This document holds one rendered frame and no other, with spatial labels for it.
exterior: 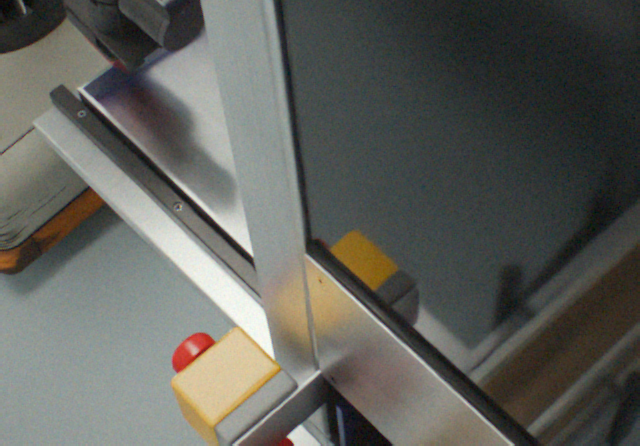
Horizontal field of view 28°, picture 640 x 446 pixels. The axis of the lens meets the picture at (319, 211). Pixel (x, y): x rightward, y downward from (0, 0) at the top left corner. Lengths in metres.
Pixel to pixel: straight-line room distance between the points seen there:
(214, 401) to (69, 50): 1.28
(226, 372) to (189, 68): 0.45
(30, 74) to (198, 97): 0.88
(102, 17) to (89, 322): 1.08
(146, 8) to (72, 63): 1.05
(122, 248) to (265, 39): 1.64
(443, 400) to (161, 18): 0.47
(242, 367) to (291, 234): 0.19
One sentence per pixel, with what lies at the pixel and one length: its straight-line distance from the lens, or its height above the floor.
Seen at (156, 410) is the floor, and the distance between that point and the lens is 2.14.
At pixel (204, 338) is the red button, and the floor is 1.01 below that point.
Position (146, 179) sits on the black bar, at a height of 0.90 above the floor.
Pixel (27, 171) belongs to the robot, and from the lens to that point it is 2.09.
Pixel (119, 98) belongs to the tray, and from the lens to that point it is 1.34.
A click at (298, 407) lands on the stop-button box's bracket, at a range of 1.02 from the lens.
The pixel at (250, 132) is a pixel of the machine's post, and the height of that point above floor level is 1.31.
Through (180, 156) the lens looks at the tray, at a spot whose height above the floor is 0.88.
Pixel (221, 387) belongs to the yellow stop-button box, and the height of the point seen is 1.03.
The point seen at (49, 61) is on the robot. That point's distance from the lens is 2.19.
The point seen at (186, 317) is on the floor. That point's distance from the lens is 2.20.
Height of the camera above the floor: 1.93
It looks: 58 degrees down
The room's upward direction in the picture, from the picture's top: 6 degrees counter-clockwise
